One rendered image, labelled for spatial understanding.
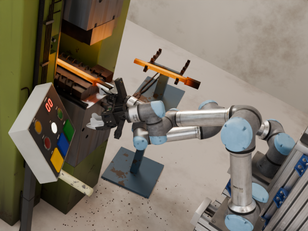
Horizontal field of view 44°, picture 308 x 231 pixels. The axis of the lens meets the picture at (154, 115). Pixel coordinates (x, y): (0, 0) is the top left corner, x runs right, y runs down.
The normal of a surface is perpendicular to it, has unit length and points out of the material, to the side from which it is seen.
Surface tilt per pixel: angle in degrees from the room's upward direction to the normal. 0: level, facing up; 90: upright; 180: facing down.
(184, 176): 0
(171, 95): 0
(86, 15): 90
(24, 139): 90
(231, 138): 83
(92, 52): 90
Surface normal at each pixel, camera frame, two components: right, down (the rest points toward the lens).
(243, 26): -0.52, 0.40
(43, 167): -0.06, 0.59
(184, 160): 0.25, -0.77
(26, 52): 0.85, 0.47
